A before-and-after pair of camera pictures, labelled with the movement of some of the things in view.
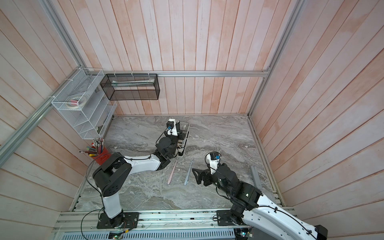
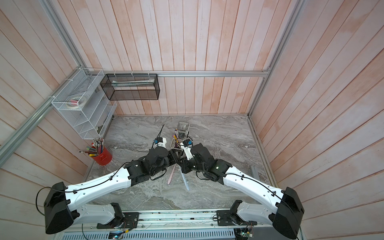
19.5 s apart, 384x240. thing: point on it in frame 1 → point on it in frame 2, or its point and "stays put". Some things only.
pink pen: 173,170 stays put
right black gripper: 203,173 → 185,166
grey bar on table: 256,178 stays put
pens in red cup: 96,148 stays put
